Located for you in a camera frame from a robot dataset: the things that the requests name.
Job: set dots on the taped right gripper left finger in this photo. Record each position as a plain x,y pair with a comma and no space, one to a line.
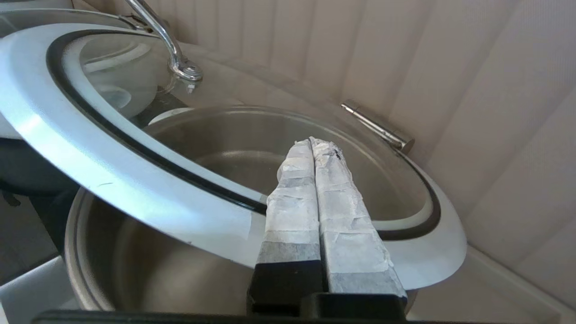
292,225

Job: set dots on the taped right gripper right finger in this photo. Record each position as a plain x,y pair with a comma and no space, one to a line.
351,234

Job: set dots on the white pot with steel interior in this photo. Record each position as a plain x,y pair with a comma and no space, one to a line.
157,270

